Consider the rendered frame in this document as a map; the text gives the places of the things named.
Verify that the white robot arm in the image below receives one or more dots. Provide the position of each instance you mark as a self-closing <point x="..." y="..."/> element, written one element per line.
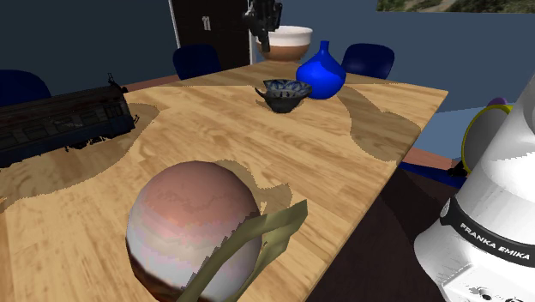
<point x="497" y="196"/>

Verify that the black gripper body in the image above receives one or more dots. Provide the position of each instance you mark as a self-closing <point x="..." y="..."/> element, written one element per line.
<point x="265" y="16"/>

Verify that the dark blue patterned bowl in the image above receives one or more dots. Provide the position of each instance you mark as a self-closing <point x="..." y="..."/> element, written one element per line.
<point x="284" y="98"/>

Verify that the landscape wall picture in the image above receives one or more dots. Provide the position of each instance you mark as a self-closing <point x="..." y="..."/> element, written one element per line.
<point x="459" y="5"/>

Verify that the pink onion with green leaves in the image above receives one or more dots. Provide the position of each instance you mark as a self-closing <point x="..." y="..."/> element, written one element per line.
<point x="188" y="226"/>

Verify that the dark door with white frame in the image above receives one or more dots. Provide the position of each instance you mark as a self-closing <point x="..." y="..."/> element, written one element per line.
<point x="213" y="33"/>

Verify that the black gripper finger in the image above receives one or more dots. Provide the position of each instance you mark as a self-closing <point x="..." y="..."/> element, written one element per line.
<point x="264" y="44"/>

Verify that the round yellow-rimmed grey object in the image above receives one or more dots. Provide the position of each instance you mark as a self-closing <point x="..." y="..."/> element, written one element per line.
<point x="482" y="134"/>

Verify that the dark toy train carriage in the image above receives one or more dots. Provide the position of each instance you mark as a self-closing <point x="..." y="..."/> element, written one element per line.
<point x="58" y="119"/>

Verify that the blue vase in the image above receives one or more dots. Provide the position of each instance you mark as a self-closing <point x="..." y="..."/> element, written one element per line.
<point x="321" y="75"/>

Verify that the wooden table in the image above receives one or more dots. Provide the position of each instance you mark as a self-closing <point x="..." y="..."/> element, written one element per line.
<point x="259" y="146"/>

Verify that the dark blue chair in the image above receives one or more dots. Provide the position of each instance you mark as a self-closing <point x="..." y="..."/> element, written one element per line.
<point x="196" y="62"/>
<point x="21" y="88"/>
<point x="368" y="60"/>

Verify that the white and brown bowl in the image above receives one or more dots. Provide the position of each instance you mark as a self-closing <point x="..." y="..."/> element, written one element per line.
<point x="288" y="42"/>

